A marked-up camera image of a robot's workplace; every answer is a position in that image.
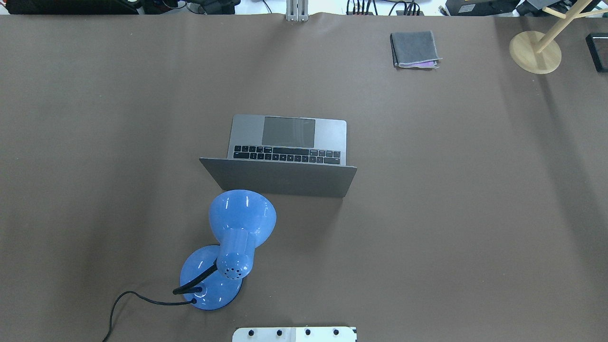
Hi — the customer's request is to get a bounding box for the grey laptop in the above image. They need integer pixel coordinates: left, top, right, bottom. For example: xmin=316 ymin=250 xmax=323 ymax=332
xmin=200 ymin=114 xmax=358 ymax=198

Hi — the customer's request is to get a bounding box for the blue desk lamp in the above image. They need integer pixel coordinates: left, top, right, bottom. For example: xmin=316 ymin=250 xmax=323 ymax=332
xmin=173 ymin=189 xmax=276 ymax=310

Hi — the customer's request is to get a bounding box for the folded grey cloth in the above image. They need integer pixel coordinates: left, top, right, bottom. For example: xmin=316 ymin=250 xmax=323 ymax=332
xmin=389 ymin=30 xmax=441 ymax=69

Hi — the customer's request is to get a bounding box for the white mounting plate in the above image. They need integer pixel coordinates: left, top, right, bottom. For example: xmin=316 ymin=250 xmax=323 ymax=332
xmin=232 ymin=326 xmax=358 ymax=342

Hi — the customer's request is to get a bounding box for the wooden stand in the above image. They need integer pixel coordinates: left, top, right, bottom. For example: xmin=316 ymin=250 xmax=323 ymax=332
xmin=509 ymin=0 xmax=608 ymax=75

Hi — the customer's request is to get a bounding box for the black box at edge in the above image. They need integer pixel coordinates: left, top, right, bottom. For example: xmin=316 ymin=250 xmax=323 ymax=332
xmin=586 ymin=32 xmax=608 ymax=72

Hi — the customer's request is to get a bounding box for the black lamp power cord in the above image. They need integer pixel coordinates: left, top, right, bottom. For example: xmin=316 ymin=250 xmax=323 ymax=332
xmin=102 ymin=291 xmax=197 ymax=342

